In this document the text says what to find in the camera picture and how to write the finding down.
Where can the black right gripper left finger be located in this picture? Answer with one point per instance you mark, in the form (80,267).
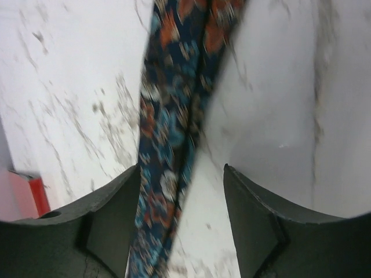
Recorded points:
(89,237)

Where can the dark blue floral tie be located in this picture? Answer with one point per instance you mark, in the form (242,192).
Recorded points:
(186,44)

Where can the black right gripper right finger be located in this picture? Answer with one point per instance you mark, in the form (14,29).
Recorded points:
(274,237)

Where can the red flat box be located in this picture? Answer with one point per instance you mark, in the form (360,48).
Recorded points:
(22,196)

